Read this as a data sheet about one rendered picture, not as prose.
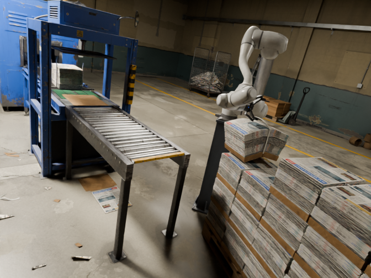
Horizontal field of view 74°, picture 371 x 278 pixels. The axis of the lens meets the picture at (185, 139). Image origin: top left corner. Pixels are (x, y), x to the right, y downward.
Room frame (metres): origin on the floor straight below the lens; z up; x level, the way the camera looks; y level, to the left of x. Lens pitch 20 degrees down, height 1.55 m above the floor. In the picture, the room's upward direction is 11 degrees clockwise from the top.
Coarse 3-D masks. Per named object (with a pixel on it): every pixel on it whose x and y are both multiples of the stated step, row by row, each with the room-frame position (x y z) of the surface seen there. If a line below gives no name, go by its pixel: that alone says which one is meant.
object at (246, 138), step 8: (232, 120) 1.91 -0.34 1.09; (240, 120) 1.91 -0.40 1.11; (224, 128) 1.90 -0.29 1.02; (232, 128) 1.78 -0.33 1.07; (240, 128) 1.75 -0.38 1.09; (248, 128) 1.74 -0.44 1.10; (256, 128) 1.74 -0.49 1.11; (232, 136) 1.80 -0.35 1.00; (240, 136) 1.68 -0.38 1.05; (248, 136) 1.65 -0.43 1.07; (256, 136) 1.69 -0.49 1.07; (232, 144) 1.81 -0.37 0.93; (240, 144) 1.70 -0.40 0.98; (248, 144) 1.66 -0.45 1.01; (256, 144) 1.69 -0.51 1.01; (240, 152) 1.71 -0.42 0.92; (248, 152) 1.68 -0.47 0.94; (256, 152) 1.70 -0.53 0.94
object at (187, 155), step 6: (126, 114) 2.48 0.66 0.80; (132, 120) 2.35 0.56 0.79; (138, 120) 2.35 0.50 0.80; (144, 126) 2.20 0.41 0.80; (156, 132) 2.10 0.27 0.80; (162, 138) 1.98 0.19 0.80; (174, 144) 1.91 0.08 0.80; (180, 150) 1.80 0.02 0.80; (180, 156) 1.78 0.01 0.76; (186, 156) 1.74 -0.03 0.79; (180, 162) 1.77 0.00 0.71; (186, 162) 1.75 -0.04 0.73
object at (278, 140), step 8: (256, 120) 1.98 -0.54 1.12; (272, 128) 1.79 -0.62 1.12; (272, 136) 1.74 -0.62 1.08; (280, 136) 1.78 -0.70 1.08; (288, 136) 1.81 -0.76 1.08; (272, 144) 1.76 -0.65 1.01; (280, 144) 1.79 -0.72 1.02; (272, 152) 1.77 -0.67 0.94; (280, 152) 1.81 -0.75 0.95; (272, 160) 1.80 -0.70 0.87
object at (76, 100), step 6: (66, 96) 2.71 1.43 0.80; (72, 96) 2.76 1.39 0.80; (78, 96) 2.82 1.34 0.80; (84, 96) 2.87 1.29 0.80; (90, 96) 2.93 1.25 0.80; (72, 102) 2.52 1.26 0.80; (78, 102) 2.57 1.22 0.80; (84, 102) 2.61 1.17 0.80; (90, 102) 2.66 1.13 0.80; (96, 102) 2.71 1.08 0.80; (102, 102) 2.76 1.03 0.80
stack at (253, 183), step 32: (224, 160) 1.82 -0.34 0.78; (256, 160) 1.84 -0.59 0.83; (224, 192) 1.72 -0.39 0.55; (256, 192) 1.44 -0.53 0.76; (224, 224) 1.63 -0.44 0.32; (256, 224) 1.35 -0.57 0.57; (288, 224) 1.18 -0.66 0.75; (224, 256) 1.53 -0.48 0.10; (288, 256) 1.10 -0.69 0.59; (320, 256) 0.98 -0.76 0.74
